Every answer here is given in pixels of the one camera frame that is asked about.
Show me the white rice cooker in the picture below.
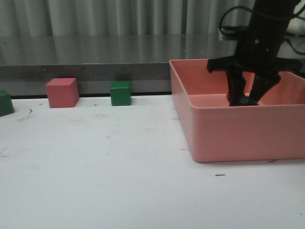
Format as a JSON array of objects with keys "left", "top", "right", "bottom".
[{"left": 286, "top": 16, "right": 305, "bottom": 36}]

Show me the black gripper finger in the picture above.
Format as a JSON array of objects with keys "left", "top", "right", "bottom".
[
  {"left": 226, "top": 70, "right": 247, "bottom": 106},
  {"left": 249, "top": 73, "right": 280, "bottom": 105}
]

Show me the green wooden cube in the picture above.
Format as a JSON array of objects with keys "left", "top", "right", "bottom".
[{"left": 110, "top": 82, "right": 132, "bottom": 106}]

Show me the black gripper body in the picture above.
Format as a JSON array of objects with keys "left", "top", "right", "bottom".
[{"left": 207, "top": 26, "right": 301, "bottom": 77}]

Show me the grey stone counter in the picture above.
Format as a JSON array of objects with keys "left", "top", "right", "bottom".
[{"left": 0, "top": 33, "right": 305, "bottom": 97}]

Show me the yellow push button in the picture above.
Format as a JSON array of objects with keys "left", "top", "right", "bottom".
[{"left": 240, "top": 96, "right": 258, "bottom": 106}]

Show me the pink wooden cube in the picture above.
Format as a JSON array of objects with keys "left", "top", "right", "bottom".
[{"left": 45, "top": 78, "right": 79, "bottom": 108}]

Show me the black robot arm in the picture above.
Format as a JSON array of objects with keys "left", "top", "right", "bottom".
[{"left": 207, "top": 0, "right": 304, "bottom": 106}]

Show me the pink plastic bin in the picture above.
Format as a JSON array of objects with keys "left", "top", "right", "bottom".
[{"left": 169, "top": 59, "right": 305, "bottom": 162}]

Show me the green cube at left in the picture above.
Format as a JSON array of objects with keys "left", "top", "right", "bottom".
[{"left": 0, "top": 90, "right": 15, "bottom": 117}]

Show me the black cable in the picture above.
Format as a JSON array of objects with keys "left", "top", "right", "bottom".
[{"left": 218, "top": 5, "right": 253, "bottom": 36}]

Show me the grey curtain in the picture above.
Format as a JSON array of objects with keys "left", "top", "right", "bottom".
[{"left": 0, "top": 0, "right": 254, "bottom": 37}]

